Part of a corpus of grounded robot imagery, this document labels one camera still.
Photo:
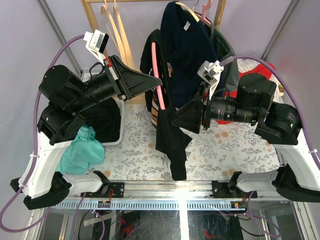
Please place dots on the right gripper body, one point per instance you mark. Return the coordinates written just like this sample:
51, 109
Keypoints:
203, 108

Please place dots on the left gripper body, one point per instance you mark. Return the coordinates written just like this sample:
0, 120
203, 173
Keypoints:
117, 77

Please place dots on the pink hanger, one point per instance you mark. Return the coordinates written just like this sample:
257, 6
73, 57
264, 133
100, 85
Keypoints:
159, 88
203, 15

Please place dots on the black t shirt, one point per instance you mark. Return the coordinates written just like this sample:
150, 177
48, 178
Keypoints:
170, 139

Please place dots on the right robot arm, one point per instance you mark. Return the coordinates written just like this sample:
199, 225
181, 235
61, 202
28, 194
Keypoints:
298, 179

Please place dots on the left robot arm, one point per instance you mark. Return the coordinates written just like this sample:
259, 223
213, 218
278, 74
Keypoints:
68, 98

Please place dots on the wooden hanger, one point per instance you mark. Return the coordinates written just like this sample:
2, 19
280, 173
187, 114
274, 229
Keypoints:
113, 30
124, 39

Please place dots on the grey t shirt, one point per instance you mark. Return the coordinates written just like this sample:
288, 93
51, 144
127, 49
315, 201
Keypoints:
229, 77

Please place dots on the navy t shirt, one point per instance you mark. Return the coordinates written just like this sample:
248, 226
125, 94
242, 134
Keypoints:
188, 45

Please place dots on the red t shirt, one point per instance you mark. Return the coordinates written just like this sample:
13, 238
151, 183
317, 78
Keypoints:
248, 104

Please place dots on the pink hanger on rack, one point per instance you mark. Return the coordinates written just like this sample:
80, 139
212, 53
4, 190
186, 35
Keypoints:
203, 15

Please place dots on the white plastic basket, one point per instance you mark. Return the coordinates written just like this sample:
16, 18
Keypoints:
120, 125

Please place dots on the black garment in basket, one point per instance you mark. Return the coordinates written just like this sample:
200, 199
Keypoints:
103, 118

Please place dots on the floral table mat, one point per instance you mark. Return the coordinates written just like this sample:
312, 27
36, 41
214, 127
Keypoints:
213, 154

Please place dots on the white garment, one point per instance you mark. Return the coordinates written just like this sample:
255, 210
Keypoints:
248, 66

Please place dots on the teal cloth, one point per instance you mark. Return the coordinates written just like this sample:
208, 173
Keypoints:
83, 152

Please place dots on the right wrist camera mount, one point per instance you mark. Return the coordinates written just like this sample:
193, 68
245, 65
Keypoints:
210, 72

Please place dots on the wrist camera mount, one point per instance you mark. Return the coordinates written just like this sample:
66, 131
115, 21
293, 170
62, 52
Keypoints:
210, 72
96, 43

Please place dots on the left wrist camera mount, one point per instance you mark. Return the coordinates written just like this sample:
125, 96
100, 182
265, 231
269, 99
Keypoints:
96, 43

